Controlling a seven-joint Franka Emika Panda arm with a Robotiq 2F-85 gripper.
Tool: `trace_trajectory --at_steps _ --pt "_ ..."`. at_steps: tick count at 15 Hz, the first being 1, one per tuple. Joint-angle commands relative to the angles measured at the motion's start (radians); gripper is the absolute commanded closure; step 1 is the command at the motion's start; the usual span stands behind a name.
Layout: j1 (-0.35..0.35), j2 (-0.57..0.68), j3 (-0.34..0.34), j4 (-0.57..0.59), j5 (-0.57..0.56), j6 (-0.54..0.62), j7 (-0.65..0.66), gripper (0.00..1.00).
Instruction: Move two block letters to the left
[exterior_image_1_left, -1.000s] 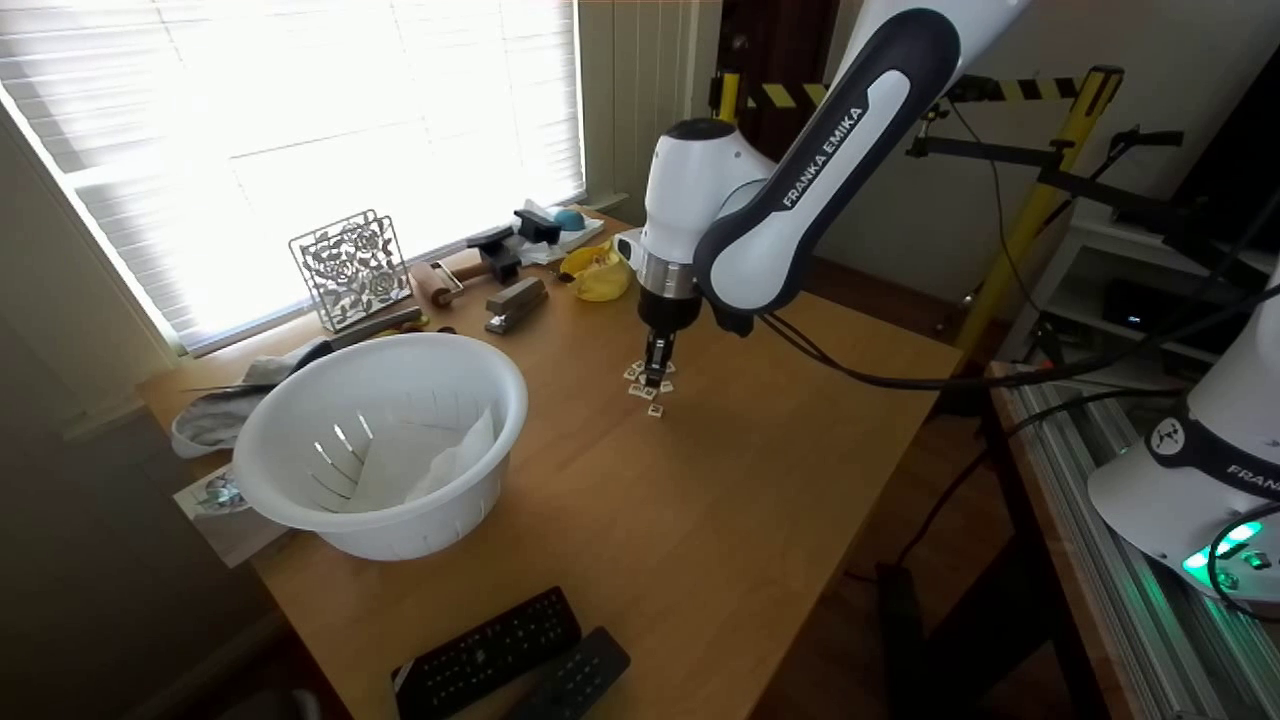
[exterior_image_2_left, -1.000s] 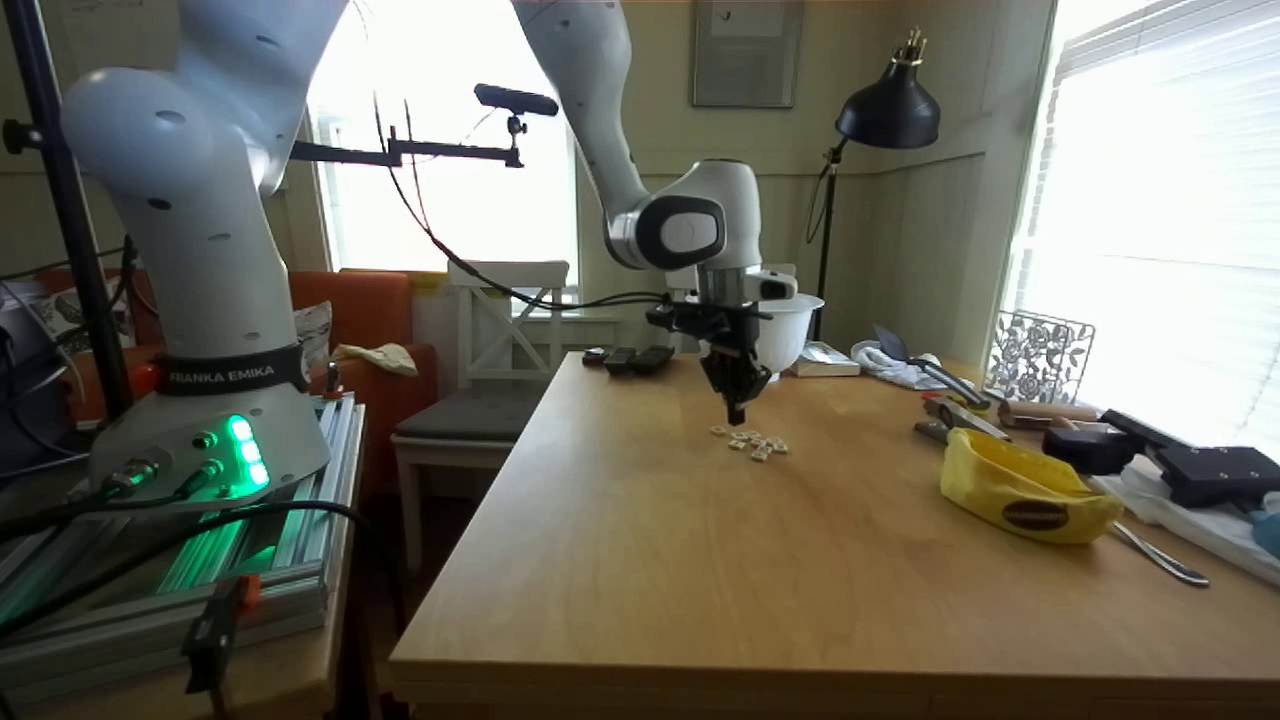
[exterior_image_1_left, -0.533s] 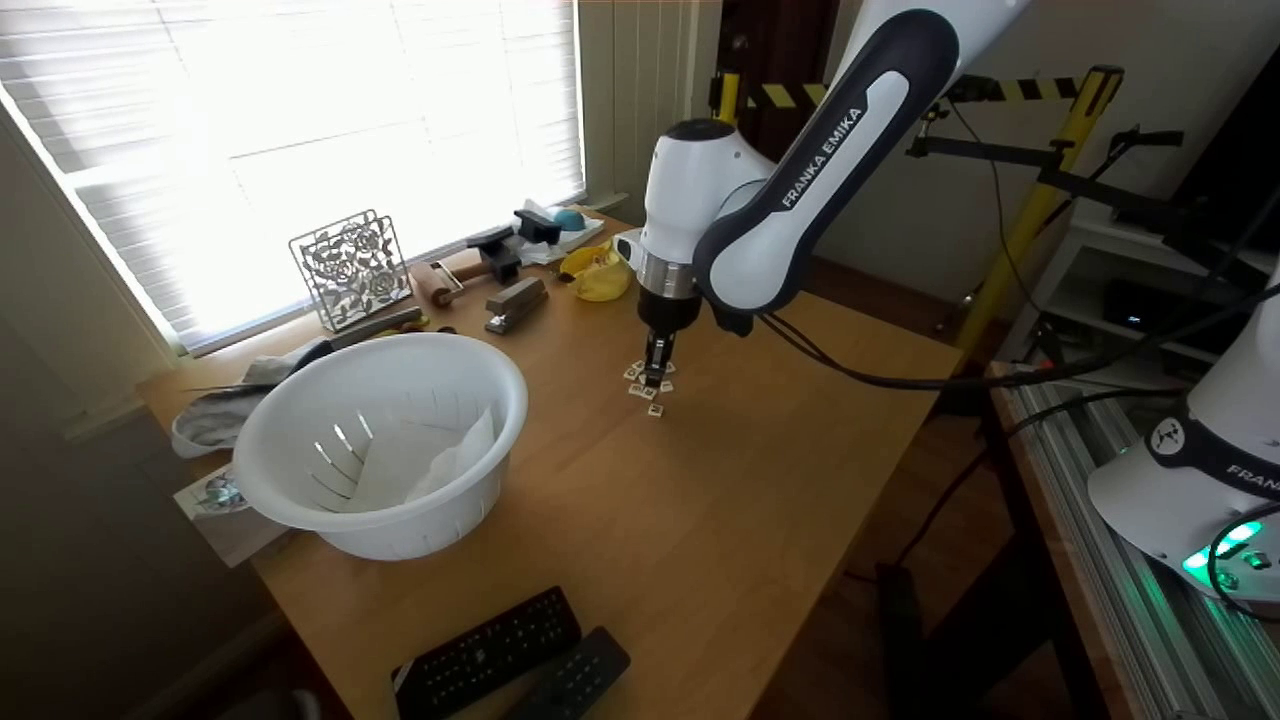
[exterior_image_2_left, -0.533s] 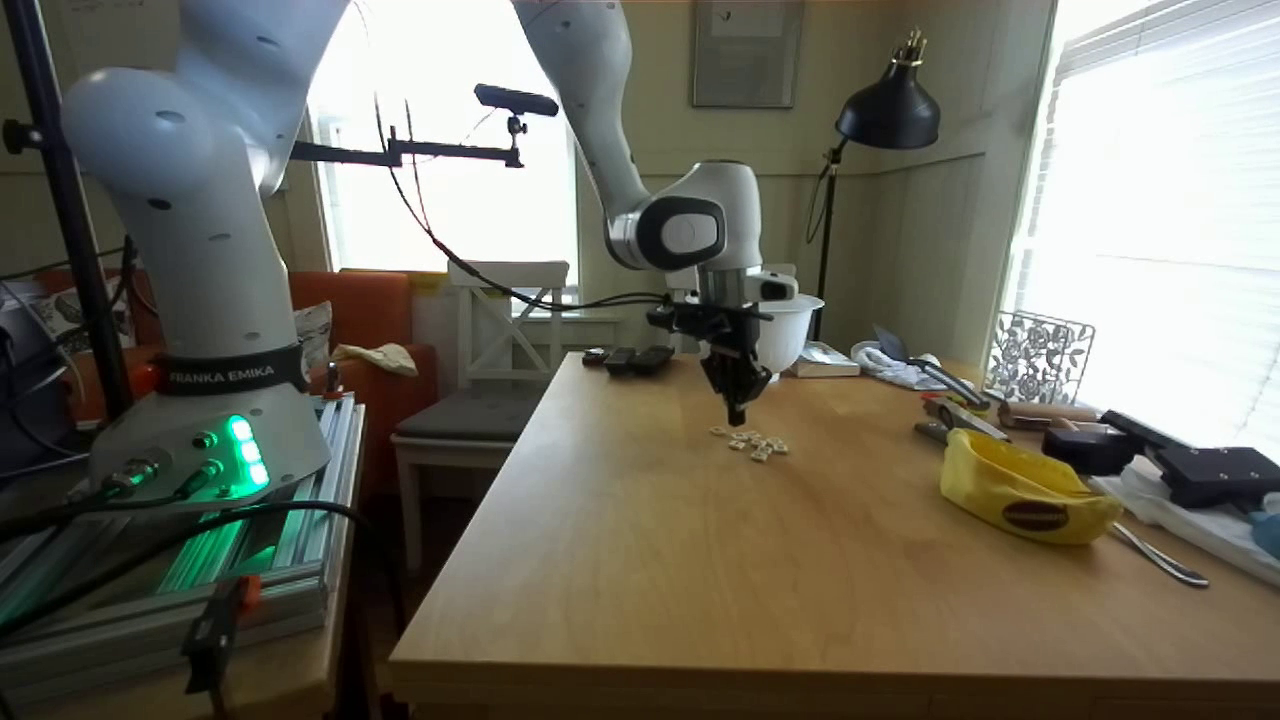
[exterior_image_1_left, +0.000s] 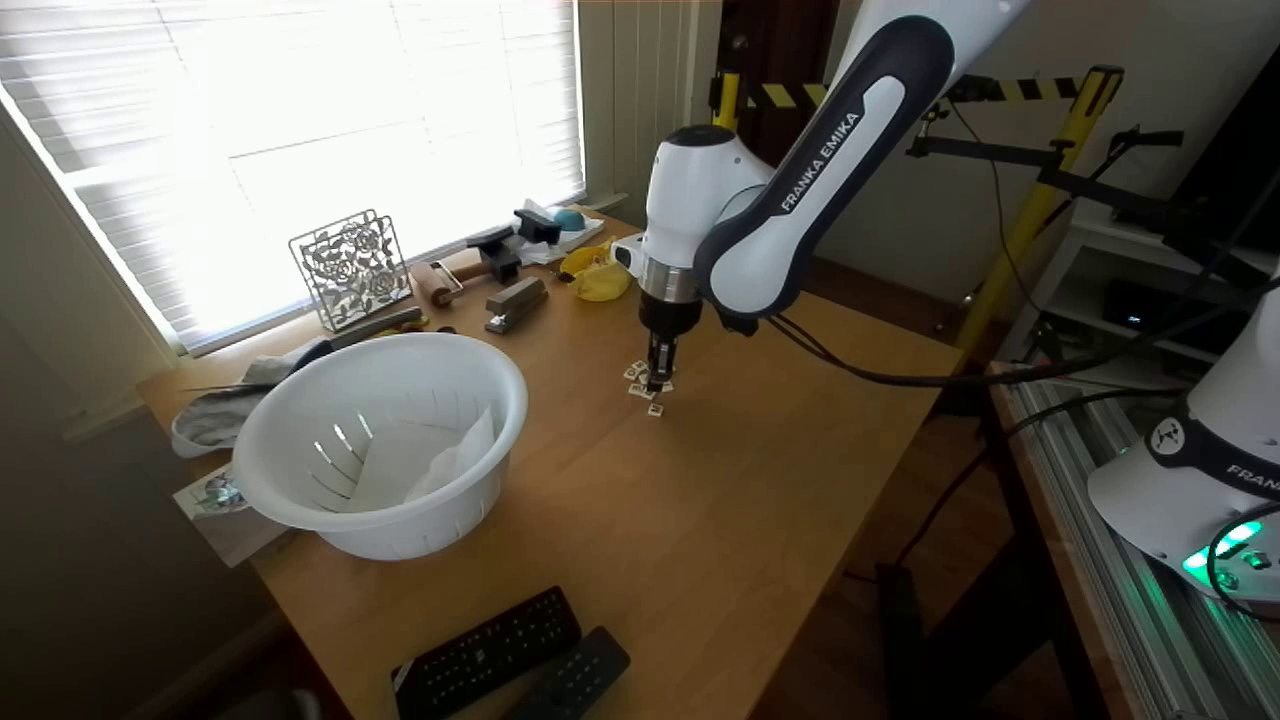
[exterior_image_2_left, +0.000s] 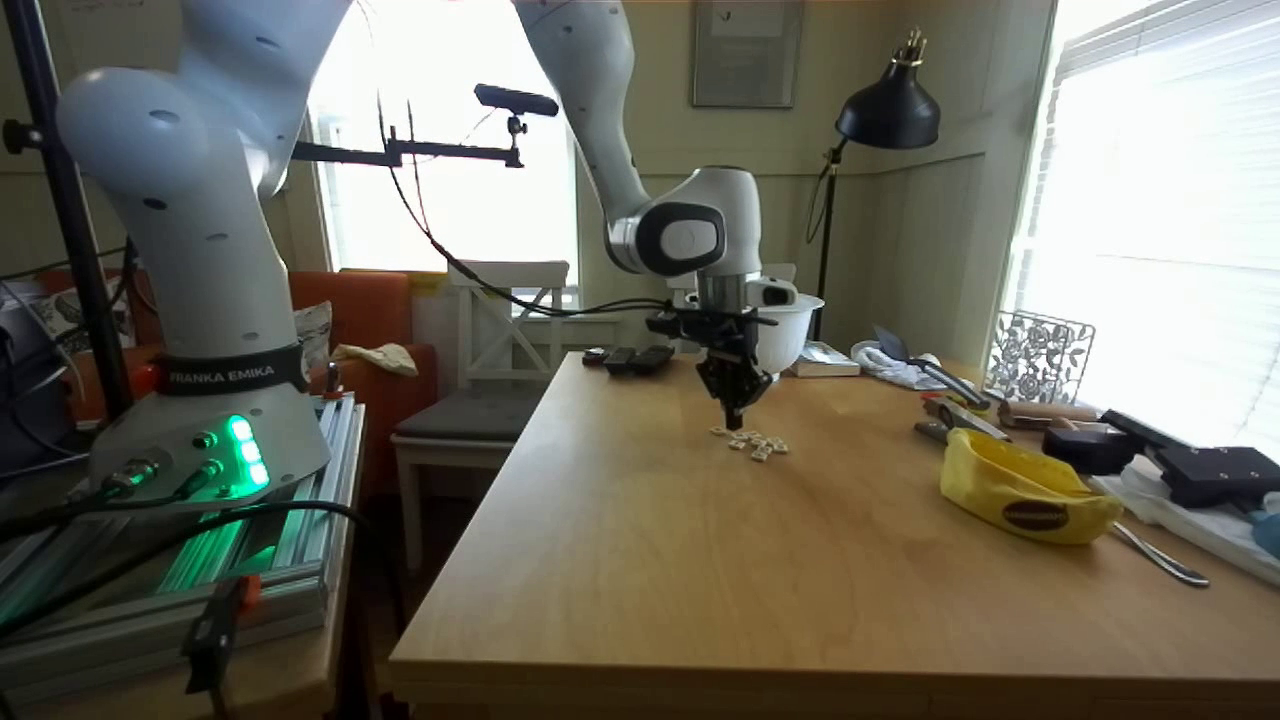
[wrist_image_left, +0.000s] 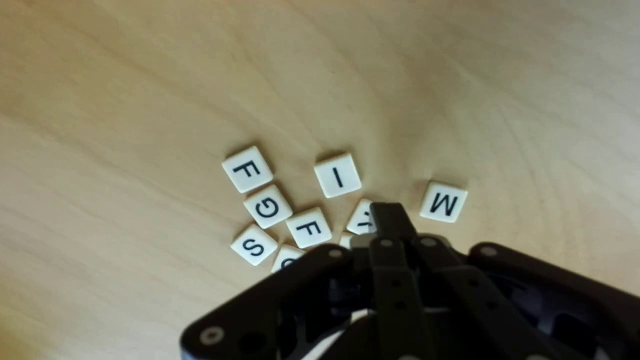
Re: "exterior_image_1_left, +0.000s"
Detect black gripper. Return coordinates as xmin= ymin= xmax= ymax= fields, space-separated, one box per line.
xmin=634 ymin=294 xmax=703 ymax=397

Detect grey metal block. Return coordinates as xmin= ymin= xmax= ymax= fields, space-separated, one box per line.
xmin=478 ymin=274 xmax=553 ymax=340

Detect yellow plastic container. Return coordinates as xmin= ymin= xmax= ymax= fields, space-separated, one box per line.
xmin=555 ymin=235 xmax=634 ymax=309

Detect white flat tray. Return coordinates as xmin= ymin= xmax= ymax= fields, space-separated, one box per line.
xmin=515 ymin=198 xmax=609 ymax=270

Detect black stapler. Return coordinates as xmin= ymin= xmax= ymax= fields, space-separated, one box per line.
xmin=511 ymin=206 xmax=565 ymax=248

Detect black boxy tool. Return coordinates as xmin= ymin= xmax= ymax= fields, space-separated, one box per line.
xmin=464 ymin=219 xmax=528 ymax=287

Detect white plastic bowl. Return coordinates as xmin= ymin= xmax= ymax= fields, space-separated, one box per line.
xmin=229 ymin=330 xmax=530 ymax=563

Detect small black remote control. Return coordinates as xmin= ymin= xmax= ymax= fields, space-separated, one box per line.
xmin=502 ymin=625 xmax=634 ymax=720

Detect large black remote control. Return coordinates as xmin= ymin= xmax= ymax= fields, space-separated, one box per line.
xmin=393 ymin=583 xmax=585 ymax=720

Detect dark wooden door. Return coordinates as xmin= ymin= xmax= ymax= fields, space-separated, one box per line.
xmin=715 ymin=0 xmax=856 ymax=152

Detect yellow black striped stand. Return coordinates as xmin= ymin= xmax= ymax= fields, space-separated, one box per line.
xmin=703 ymin=61 xmax=1133 ymax=364

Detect white shelf unit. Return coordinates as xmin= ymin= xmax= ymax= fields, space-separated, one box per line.
xmin=1031 ymin=198 xmax=1280 ymax=371

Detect grey white cloth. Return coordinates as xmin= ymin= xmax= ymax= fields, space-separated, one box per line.
xmin=166 ymin=336 xmax=337 ymax=462

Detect small metal disc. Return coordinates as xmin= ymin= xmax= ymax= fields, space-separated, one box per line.
xmin=194 ymin=474 xmax=250 ymax=518

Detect white window blinds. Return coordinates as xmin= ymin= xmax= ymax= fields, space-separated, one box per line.
xmin=0 ymin=0 xmax=591 ymax=356

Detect white paper card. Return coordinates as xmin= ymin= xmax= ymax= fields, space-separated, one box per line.
xmin=166 ymin=462 xmax=291 ymax=573

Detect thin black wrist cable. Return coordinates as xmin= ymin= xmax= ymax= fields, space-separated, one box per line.
xmin=759 ymin=157 xmax=1280 ymax=391

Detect brown handled tool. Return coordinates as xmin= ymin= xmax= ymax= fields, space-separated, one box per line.
xmin=407 ymin=252 xmax=483 ymax=313

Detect white wire lattice cube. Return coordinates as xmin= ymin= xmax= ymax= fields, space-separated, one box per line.
xmin=284 ymin=206 xmax=416 ymax=336

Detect black floor cable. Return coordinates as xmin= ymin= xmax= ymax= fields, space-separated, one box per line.
xmin=882 ymin=379 xmax=1204 ymax=578

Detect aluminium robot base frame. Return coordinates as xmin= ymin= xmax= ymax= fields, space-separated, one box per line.
xmin=990 ymin=364 xmax=1280 ymax=720

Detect thick black base cable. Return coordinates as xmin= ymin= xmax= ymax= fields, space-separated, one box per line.
xmin=1200 ymin=500 xmax=1280 ymax=619

